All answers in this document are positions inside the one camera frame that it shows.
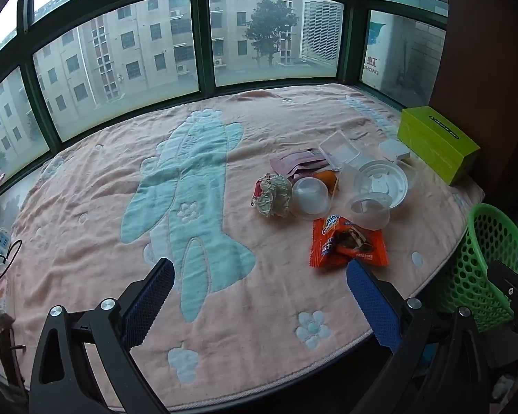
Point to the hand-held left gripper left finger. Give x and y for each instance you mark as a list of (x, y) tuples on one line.
[(149, 306)]

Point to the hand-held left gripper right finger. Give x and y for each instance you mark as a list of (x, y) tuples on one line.
[(373, 302)]

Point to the green plastic basket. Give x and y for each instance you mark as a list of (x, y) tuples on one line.
[(475, 267)]

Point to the orange snack wrapper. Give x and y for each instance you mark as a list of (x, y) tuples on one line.
[(349, 246)]

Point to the clear ribbed plastic container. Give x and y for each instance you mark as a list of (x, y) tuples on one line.
[(347, 181)]

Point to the maroon plastic bag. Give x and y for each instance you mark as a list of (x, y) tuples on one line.
[(295, 164)]

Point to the pink printed blanket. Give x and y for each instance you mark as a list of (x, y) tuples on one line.
[(112, 246)]

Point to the small clear plastic cup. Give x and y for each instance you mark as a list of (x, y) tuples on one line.
[(370, 212), (309, 196)]

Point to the round clear plastic lid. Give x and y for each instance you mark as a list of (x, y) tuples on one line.
[(382, 183)]

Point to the crumpled foil wrapper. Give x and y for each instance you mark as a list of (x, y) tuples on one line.
[(273, 196)]

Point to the white sponge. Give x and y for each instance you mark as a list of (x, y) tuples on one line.
[(393, 150)]

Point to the clear rectangular plastic box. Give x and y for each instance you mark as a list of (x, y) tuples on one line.
[(339, 149)]

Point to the white power strip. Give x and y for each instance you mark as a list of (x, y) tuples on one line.
[(2, 243)]

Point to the green cardboard box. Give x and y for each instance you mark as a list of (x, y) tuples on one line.
[(436, 142)]

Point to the blue logo window sticker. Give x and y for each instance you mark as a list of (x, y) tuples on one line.
[(374, 47)]

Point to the apartment building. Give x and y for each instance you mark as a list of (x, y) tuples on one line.
[(134, 51)]

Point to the tree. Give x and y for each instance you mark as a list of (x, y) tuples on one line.
[(270, 26)]

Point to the green window frame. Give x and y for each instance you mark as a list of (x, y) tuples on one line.
[(203, 30)]

